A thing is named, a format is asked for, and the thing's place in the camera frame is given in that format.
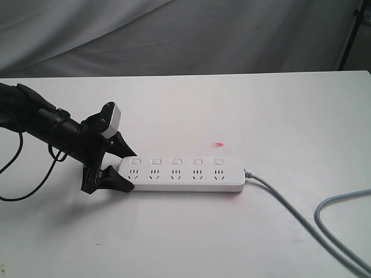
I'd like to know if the white five-outlet power strip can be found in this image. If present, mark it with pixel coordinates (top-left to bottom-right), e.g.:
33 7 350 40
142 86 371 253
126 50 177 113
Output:
118 156 246 193

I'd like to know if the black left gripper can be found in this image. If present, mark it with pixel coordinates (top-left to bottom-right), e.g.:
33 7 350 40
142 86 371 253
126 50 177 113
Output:
70 112 136 193

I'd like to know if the black tripod stand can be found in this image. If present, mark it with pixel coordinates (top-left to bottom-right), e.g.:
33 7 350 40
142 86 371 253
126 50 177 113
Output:
337 0 367 71

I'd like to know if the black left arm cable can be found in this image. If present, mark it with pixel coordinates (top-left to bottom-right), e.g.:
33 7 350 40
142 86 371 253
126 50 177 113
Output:
0 107 73 201

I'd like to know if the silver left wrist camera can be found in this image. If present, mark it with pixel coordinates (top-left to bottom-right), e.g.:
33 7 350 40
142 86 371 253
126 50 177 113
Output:
99 101 121 139

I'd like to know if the grey power cable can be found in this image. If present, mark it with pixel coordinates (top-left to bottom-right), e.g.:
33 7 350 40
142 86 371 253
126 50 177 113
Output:
243 169 371 278

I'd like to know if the grey backdrop cloth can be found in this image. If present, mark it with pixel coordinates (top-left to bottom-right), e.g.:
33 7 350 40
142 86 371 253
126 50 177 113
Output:
1 1 362 78

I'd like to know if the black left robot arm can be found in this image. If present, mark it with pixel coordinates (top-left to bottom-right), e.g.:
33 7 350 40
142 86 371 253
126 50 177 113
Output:
1 83 135 194

